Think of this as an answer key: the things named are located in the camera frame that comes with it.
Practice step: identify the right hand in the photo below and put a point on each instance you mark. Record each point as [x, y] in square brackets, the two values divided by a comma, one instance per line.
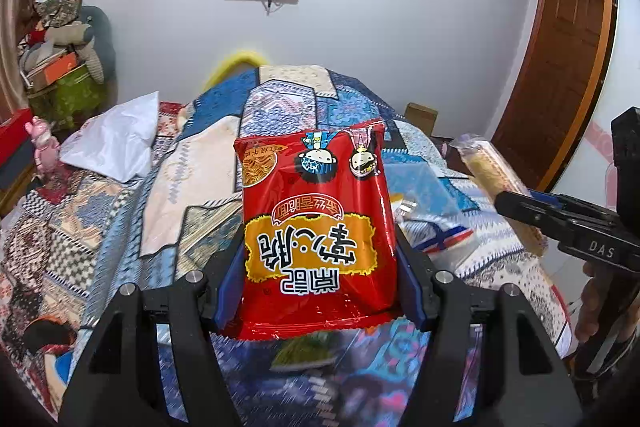
[592, 293]

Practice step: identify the blue white red snack bag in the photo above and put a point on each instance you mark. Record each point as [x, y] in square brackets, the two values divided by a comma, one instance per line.
[433, 234]

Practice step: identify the brick-pattern cookie sleeve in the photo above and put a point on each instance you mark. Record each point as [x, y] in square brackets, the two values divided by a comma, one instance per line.
[495, 175]

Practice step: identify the clear plastic storage bin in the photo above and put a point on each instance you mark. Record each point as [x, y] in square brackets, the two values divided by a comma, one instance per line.
[446, 192]

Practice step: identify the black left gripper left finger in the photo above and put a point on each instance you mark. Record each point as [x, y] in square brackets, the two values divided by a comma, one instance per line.
[116, 381]

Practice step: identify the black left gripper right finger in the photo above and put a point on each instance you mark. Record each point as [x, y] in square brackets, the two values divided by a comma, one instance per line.
[520, 379]

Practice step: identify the cluttered pile of belongings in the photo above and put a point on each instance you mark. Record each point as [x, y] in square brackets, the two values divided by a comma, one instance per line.
[67, 63]

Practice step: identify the patchwork patterned bed quilt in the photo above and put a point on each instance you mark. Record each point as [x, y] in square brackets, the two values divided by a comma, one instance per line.
[65, 249]

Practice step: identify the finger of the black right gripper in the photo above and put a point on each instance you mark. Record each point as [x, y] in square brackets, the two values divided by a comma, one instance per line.
[574, 205]
[555, 216]

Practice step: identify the red noodle snack bag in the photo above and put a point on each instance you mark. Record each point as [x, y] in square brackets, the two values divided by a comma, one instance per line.
[319, 233]

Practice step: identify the pink plush toy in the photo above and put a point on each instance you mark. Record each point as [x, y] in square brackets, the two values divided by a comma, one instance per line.
[47, 148]

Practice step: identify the white pillow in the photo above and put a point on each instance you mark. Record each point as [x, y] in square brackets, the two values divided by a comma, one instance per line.
[117, 143]

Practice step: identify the green peas snack bag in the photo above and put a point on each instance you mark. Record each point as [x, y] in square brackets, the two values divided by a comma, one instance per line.
[311, 351]

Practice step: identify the yellow plush object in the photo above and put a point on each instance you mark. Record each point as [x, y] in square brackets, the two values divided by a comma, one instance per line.
[233, 62]

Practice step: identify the brown wooden door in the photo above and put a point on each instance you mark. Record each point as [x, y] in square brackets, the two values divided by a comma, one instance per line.
[557, 87]

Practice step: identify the cardboard box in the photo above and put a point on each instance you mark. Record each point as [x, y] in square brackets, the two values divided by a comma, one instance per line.
[421, 117]

